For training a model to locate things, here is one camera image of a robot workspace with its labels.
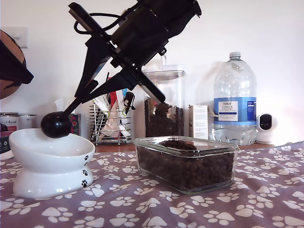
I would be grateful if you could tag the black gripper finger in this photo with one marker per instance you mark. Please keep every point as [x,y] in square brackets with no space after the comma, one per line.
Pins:
[12,69]

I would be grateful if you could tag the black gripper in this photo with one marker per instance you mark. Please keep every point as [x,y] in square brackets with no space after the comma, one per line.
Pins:
[135,40]

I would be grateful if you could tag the black plastic measuring scoop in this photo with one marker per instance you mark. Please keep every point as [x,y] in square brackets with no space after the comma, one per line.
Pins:
[55,124]

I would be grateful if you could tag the brown cat food kibble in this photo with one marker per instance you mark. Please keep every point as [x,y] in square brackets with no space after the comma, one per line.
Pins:
[166,171]
[166,123]

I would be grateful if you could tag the white raised cat bowl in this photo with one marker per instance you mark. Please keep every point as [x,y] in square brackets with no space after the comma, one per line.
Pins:
[47,180]

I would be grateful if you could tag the rectangular glass food container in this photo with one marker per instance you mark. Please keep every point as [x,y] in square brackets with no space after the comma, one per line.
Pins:
[221,166]

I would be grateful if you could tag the round brown wooden board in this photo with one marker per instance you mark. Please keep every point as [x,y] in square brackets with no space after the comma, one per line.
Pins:
[12,45]

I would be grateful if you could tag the red sachet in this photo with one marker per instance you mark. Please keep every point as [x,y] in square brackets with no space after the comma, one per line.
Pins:
[112,98]

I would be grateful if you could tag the blue sachet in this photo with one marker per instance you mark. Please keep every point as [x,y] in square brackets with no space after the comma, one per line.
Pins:
[124,92]

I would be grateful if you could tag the white green printed sachet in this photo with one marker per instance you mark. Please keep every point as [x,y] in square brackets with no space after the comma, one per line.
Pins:
[102,105]

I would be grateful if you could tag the plain white paper sachet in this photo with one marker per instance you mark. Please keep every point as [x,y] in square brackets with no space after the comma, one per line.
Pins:
[120,102]

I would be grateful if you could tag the metal can maroon label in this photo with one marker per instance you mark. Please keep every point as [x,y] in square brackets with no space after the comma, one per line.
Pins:
[9,121]

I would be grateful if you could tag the white paper tissue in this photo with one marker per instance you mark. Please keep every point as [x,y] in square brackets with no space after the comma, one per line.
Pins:
[59,105]

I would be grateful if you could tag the metal can white label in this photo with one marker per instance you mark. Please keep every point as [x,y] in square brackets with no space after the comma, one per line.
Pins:
[28,121]

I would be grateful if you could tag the floral tissue box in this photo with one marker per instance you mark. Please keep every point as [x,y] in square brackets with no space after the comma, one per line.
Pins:
[76,123]

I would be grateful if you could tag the tall clear storage jar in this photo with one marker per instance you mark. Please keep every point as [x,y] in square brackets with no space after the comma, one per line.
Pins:
[175,90]

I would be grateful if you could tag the dark and white bag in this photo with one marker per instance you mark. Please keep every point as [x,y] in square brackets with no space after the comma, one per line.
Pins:
[4,145]

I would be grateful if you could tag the white printed carton box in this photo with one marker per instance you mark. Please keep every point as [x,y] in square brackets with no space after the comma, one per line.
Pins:
[199,121]

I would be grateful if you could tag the large clear water bottle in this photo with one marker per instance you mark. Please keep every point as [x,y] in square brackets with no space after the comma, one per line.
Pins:
[235,83]

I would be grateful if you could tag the grey paw print cloth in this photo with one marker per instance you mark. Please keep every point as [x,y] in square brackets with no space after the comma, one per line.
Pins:
[152,213]

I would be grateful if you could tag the white wall switch plate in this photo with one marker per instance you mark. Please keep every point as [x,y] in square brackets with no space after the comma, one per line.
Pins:
[21,35]

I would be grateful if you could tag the small white round camera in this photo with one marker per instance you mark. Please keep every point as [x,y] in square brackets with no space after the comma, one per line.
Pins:
[267,128]

